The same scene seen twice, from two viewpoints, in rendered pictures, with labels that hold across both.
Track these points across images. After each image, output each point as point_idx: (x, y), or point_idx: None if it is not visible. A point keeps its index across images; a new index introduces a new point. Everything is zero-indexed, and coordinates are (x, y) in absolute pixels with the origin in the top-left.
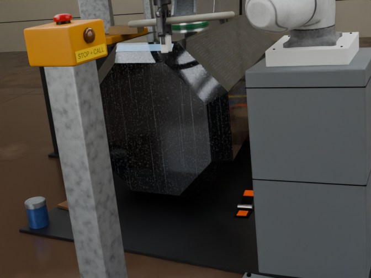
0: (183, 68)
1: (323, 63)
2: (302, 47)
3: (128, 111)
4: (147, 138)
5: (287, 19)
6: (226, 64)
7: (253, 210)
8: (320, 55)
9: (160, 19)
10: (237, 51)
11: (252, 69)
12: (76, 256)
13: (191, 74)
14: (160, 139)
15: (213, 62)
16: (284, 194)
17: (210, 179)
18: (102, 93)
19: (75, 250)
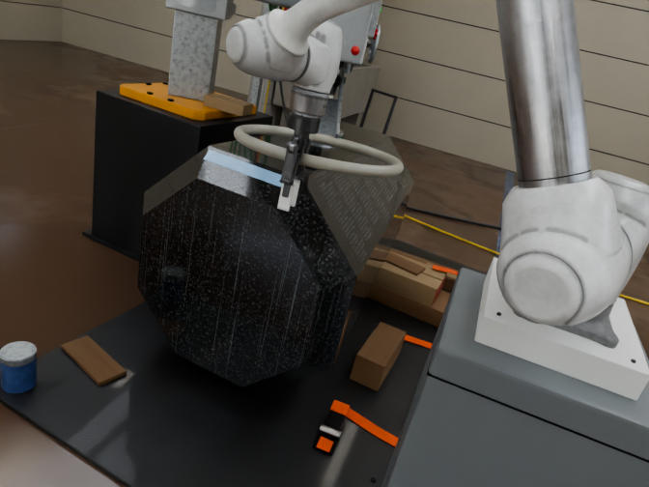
0: (301, 223)
1: (588, 380)
2: (553, 330)
3: (200, 252)
4: (217, 299)
5: (589, 318)
6: (359, 223)
7: (340, 439)
8: (588, 365)
9: (293, 157)
10: (375, 197)
11: (451, 344)
12: (53, 482)
13: (310, 237)
14: (237, 308)
15: (345, 219)
16: None
17: (291, 378)
18: (166, 213)
19: (56, 464)
